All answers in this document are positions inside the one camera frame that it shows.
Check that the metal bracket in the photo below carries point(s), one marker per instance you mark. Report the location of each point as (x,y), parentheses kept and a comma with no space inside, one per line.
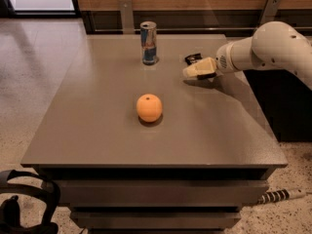
(269,11)
(127,16)

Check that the black chocolate bar wrapper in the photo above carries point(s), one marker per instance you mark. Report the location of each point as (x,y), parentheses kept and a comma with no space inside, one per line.
(192,58)

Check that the orange fruit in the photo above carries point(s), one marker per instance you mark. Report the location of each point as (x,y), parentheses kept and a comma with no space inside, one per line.
(149,108)

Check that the left metal bracket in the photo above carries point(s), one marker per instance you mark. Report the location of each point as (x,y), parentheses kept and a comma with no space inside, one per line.
(127,16)

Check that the silver blue energy drink can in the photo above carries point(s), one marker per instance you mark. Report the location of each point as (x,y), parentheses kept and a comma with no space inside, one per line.
(148,38)

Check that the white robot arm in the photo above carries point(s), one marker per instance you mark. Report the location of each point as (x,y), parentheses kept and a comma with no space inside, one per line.
(274,45)

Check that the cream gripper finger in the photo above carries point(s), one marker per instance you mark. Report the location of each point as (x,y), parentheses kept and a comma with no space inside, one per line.
(201,68)

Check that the grey drawer cabinet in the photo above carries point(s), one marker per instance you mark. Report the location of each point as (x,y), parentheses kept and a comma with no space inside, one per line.
(209,154)

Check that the right metal bracket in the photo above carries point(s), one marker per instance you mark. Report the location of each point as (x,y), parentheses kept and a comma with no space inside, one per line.
(269,11)

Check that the black headset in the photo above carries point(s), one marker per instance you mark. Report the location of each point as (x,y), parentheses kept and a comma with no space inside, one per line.
(28,203)

